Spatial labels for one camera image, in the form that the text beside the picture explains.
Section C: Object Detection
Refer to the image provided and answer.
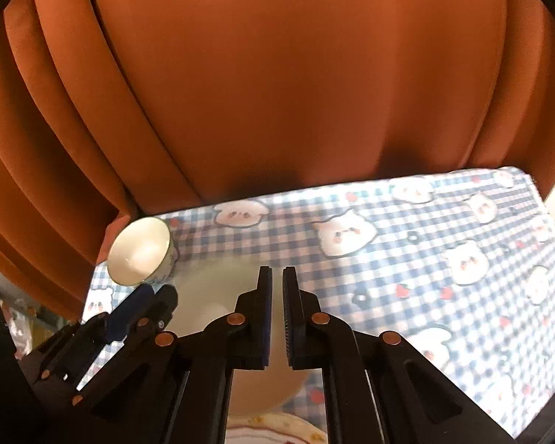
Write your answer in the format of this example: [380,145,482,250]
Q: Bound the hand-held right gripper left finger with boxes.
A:
[51,266,275,444]

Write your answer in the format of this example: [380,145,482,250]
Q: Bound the blue checked cartoon tablecloth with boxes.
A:
[81,166,555,440]

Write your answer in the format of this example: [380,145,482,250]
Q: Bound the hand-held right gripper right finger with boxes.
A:
[282,266,514,444]

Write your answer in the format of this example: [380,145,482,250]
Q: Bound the orange curtain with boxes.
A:
[0,0,555,320]

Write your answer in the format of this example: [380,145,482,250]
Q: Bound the green floral bowl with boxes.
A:
[169,256,308,419]
[107,216,179,286]

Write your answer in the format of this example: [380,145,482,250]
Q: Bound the yellow floral plate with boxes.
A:
[226,414,330,444]

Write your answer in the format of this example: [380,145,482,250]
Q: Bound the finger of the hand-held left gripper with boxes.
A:
[69,284,179,407]
[30,284,154,380]

